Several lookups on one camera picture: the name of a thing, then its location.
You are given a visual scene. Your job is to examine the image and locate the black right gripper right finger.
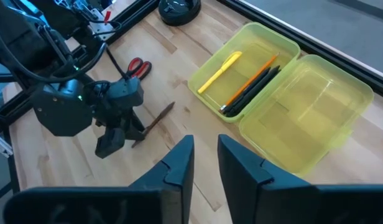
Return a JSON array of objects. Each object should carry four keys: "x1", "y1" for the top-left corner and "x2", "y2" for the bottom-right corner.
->
[{"x1": 218, "y1": 134, "x2": 383, "y2": 224}]

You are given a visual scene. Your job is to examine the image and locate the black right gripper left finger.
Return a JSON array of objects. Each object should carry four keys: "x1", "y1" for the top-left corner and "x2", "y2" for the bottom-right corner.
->
[{"x1": 3, "y1": 134, "x2": 195, "y2": 224}]

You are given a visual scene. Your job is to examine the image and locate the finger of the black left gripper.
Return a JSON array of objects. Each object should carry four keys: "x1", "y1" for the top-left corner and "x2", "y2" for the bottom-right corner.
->
[
  {"x1": 124, "y1": 108, "x2": 146, "y2": 141},
  {"x1": 95, "y1": 126, "x2": 127, "y2": 159}
]

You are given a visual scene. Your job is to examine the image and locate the brown pencil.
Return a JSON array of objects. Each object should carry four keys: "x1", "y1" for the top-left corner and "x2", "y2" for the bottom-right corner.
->
[{"x1": 131, "y1": 101, "x2": 176, "y2": 149}]

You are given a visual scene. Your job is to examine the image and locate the red-handled scissors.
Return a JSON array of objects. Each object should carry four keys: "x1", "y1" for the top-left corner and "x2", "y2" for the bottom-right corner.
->
[{"x1": 126, "y1": 57, "x2": 153, "y2": 81}]

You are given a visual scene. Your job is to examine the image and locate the yellow-green plastic supply box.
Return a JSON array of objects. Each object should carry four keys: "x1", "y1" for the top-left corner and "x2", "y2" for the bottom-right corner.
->
[{"x1": 187, "y1": 21, "x2": 375, "y2": 177}]

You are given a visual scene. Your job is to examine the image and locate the orange pencil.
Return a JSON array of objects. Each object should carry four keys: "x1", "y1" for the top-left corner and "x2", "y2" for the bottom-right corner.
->
[{"x1": 218, "y1": 52, "x2": 280, "y2": 113}]

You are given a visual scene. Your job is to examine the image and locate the yellow highlighter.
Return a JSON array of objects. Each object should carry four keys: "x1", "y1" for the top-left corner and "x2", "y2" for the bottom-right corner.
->
[{"x1": 196, "y1": 50, "x2": 243, "y2": 95}]

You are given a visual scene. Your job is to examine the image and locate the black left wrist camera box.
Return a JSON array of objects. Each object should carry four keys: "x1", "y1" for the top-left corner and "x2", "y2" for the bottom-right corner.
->
[{"x1": 106, "y1": 77, "x2": 145, "y2": 109}]

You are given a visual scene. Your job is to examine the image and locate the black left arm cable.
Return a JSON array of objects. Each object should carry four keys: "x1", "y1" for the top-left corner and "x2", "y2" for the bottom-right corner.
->
[{"x1": 0, "y1": 18, "x2": 108, "y2": 85}]

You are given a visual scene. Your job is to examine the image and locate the white metal bracket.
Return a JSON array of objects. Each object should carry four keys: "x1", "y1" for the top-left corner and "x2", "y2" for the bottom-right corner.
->
[{"x1": 87, "y1": 8, "x2": 115, "y2": 42}]

